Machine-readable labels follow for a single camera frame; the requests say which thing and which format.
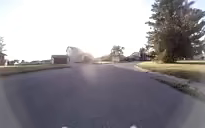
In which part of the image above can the pale concrete kerb strip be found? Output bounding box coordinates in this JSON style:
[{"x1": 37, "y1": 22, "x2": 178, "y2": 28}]
[{"x1": 133, "y1": 64, "x2": 205, "y2": 105}]

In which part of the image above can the grass lawn with big tree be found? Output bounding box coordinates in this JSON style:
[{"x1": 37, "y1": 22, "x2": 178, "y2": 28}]
[{"x1": 136, "y1": 60, "x2": 205, "y2": 84}]

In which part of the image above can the large conifer tree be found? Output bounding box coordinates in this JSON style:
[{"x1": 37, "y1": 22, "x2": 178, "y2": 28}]
[{"x1": 145, "y1": 0, "x2": 205, "y2": 64}]

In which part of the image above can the grass verge strip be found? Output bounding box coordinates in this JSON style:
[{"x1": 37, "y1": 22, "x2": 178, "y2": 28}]
[{"x1": 0, "y1": 63, "x2": 71, "y2": 79}]

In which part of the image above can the grey asphalt road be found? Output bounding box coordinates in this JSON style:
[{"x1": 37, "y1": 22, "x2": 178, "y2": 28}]
[{"x1": 0, "y1": 61, "x2": 205, "y2": 128}]

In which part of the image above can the distant house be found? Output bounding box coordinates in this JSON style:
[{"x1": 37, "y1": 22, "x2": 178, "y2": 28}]
[{"x1": 128, "y1": 51, "x2": 143, "y2": 62}]

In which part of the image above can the distant tree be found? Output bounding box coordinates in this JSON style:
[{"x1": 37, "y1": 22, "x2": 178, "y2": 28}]
[{"x1": 110, "y1": 45, "x2": 126, "y2": 63}]

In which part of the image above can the pale house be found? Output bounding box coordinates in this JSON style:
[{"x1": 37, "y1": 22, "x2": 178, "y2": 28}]
[{"x1": 65, "y1": 46, "x2": 95, "y2": 64}]

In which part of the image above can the dark low building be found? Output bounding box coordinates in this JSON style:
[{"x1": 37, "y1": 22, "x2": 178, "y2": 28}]
[{"x1": 50, "y1": 54, "x2": 69, "y2": 65}]

